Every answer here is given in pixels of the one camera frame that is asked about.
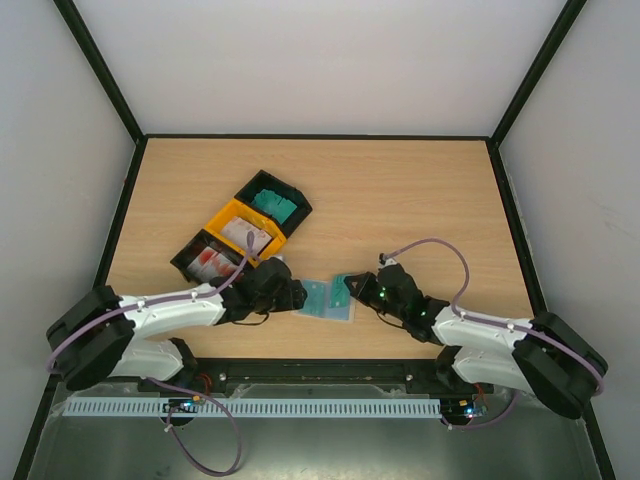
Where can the black bin with red cards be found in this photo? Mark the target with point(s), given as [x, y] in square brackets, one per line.
[203, 237]

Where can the red patterned card stack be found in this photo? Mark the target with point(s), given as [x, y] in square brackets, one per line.
[203, 263]

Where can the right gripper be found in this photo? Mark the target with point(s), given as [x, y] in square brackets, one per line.
[370, 291]

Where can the beige card holder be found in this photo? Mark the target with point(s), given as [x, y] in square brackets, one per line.
[328, 300]

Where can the light blue slotted cable duct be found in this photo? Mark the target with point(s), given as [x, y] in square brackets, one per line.
[254, 408]

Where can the white card stack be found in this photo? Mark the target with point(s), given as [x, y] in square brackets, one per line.
[246, 235]

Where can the black bin with teal cards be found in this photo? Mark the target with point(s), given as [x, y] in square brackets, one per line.
[265, 180]

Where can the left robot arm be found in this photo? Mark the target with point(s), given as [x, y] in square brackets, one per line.
[107, 335]

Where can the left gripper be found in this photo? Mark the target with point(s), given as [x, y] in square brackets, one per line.
[292, 298]

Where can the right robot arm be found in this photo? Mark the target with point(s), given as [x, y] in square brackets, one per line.
[543, 356]

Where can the teal card stack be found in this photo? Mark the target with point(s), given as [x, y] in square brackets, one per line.
[274, 205]

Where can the yellow card bin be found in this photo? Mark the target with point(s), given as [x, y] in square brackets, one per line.
[236, 208]

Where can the teal credit card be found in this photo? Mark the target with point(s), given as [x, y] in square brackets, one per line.
[339, 294]
[315, 303]

